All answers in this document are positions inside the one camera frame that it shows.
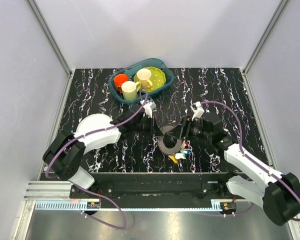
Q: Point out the yellow-green dotted plate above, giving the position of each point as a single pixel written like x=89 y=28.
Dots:
x=158 y=78

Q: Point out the cream mug front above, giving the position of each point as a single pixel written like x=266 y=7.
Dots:
x=129 y=90

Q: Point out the green key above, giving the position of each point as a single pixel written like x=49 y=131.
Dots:
x=182 y=152

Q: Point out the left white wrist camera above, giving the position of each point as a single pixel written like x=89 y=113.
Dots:
x=148 y=107

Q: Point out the cream mug on plate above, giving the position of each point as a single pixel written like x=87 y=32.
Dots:
x=143 y=77

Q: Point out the metal keyring disc with rings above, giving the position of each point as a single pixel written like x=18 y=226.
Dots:
x=169 y=144

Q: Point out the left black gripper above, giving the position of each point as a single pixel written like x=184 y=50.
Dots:
x=154 y=130

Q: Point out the orange mug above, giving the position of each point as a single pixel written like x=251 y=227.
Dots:
x=119 y=79

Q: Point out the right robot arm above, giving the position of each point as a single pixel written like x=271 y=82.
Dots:
x=276 y=193

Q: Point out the black base bar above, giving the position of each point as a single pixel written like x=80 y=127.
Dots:
x=163 y=191

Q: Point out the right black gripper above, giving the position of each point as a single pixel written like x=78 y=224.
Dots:
x=184 y=128

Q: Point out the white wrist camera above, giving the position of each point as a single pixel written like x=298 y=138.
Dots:
x=148 y=107
x=197 y=110

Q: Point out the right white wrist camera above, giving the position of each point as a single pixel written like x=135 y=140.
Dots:
x=197 y=110

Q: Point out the yellow key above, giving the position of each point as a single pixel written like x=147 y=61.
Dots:
x=172 y=157

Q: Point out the white round plate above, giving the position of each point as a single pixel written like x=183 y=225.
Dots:
x=99 y=139

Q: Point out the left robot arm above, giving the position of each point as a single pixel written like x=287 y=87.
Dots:
x=65 y=153

